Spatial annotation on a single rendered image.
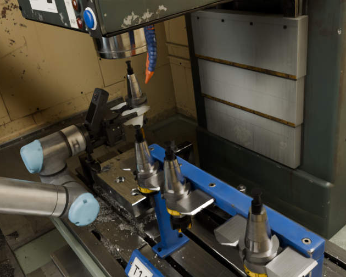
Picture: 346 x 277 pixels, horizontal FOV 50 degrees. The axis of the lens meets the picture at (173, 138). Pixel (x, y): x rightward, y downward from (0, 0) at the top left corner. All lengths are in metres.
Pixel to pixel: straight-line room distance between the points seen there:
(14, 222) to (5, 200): 0.96
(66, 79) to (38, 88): 0.16
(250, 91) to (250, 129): 0.16
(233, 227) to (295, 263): 0.12
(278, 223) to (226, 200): 0.11
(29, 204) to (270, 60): 0.82
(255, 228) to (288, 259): 0.07
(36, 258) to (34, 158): 0.75
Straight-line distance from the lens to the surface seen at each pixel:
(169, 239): 1.06
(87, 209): 0.89
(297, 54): 1.16
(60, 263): 1.41
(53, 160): 0.97
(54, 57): 2.03
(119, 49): 0.95
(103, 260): 1.11
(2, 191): 0.83
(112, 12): 0.63
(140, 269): 0.99
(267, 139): 1.37
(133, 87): 1.04
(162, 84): 2.39
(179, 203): 0.72
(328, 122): 1.23
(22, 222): 1.78
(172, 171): 0.71
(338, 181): 1.37
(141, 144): 0.79
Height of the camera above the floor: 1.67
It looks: 29 degrees down
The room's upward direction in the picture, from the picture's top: 9 degrees counter-clockwise
